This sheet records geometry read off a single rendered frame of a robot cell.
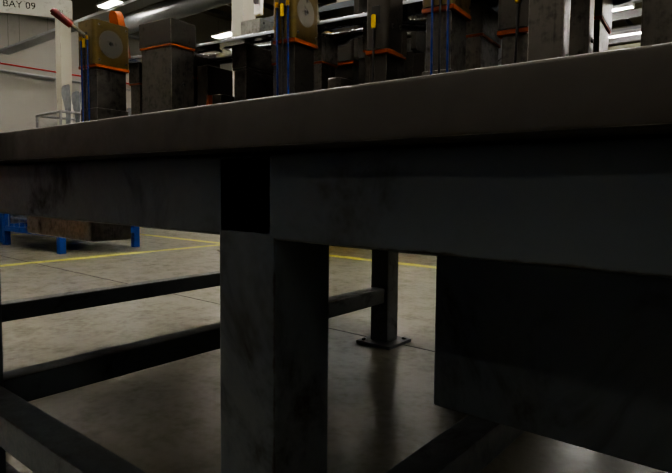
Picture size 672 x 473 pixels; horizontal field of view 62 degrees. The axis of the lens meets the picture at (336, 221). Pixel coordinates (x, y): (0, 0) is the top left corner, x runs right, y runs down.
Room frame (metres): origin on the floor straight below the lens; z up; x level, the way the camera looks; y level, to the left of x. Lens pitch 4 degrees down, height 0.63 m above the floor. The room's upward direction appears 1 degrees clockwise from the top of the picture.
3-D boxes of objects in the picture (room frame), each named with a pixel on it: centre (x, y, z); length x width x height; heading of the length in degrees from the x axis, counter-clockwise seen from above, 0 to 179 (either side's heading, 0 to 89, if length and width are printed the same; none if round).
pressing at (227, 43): (1.38, 0.06, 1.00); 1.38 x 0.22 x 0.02; 57
